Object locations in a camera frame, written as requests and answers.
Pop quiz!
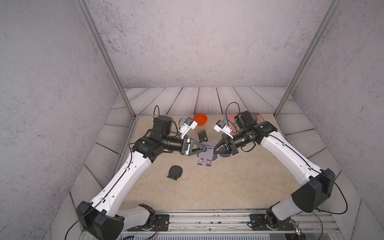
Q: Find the pink tray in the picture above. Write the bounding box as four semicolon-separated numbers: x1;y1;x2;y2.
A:
228;113;265;128

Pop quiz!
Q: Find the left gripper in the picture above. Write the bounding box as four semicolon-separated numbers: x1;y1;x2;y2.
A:
160;136;206;157

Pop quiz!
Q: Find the aluminium frame post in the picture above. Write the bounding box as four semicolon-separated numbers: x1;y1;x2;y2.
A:
274;0;342;117
75;0;136;118

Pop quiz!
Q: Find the orange bowl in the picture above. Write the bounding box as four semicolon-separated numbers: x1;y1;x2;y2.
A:
193;113;208;126

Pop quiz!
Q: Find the left aluminium frame post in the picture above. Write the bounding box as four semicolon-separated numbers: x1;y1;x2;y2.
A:
75;0;136;118

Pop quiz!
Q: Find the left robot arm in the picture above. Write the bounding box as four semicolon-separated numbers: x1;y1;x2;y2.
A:
76;115;207;240

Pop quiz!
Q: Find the right aluminium frame post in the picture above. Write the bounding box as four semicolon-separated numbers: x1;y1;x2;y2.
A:
274;0;342;117

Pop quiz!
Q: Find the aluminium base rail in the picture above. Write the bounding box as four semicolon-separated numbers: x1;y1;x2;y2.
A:
78;209;346;240

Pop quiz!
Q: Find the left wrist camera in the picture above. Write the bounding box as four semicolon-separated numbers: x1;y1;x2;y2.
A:
179;117;198;139

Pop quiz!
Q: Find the purple stand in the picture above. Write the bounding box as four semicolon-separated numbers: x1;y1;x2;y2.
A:
197;142;217;167
219;153;231;158

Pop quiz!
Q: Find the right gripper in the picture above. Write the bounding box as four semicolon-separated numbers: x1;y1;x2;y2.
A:
210;131;250;157

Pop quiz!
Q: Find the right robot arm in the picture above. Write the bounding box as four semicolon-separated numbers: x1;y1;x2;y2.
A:
214;111;336;228

